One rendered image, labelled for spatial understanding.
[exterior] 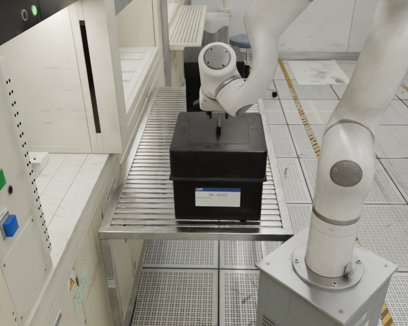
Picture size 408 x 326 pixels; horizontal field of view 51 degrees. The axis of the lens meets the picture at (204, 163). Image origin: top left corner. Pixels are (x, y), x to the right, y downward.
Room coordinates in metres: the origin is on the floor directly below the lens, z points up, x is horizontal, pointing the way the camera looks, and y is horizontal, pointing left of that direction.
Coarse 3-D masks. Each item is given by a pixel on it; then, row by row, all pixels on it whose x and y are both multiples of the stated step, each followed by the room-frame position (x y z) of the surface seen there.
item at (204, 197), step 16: (176, 192) 1.09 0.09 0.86; (192, 192) 1.09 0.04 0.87; (208, 192) 1.08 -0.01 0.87; (224, 192) 1.08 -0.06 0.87; (240, 192) 1.08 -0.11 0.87; (256, 192) 1.07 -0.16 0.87; (176, 208) 1.09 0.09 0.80; (192, 208) 1.09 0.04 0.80; (208, 208) 1.08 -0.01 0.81; (224, 208) 1.08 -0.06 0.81; (240, 208) 1.08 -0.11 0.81; (256, 208) 1.07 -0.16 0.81
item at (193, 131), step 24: (192, 120) 1.29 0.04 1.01; (216, 120) 1.29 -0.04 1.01; (240, 120) 1.29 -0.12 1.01; (192, 144) 1.12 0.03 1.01; (216, 144) 1.12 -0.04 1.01; (240, 144) 1.12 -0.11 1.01; (264, 144) 1.11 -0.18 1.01; (192, 168) 1.08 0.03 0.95; (216, 168) 1.08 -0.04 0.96; (240, 168) 1.07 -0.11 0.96; (264, 168) 1.07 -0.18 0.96
